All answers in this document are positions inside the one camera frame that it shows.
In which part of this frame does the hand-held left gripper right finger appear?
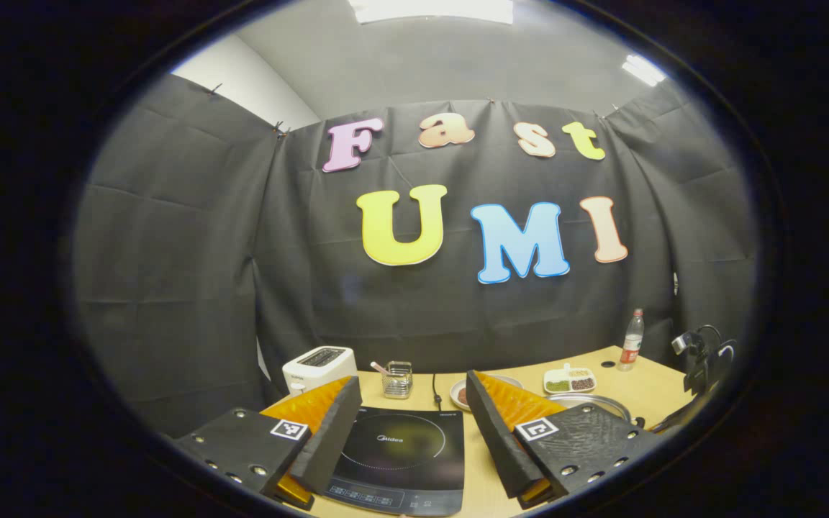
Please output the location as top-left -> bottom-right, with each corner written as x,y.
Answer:
466,370 -> 667,510

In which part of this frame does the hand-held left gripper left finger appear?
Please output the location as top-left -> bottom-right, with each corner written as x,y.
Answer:
170,376 -> 363,512

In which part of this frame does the black induction cooktop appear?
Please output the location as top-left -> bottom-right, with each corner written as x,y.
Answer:
321,406 -> 466,517

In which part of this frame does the stainless steel pot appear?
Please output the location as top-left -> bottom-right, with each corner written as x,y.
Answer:
548,394 -> 645,430

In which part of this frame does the white round plate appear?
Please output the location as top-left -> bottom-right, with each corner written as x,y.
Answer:
450,374 -> 523,412

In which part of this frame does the white toaster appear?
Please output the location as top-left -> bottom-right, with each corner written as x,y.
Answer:
282,346 -> 358,396

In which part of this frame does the clear plastic water bottle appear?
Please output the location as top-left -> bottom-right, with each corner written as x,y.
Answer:
617,309 -> 645,372

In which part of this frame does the white divided bean dish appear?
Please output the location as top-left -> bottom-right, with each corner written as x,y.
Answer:
543,363 -> 597,395

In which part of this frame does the small ceiling light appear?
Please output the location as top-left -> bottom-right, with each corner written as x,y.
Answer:
622,54 -> 667,87

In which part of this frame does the ceiling light panel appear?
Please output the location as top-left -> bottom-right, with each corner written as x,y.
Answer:
348,0 -> 515,24

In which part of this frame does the wire mesh utensil holder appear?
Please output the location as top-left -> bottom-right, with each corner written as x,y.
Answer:
382,361 -> 414,400

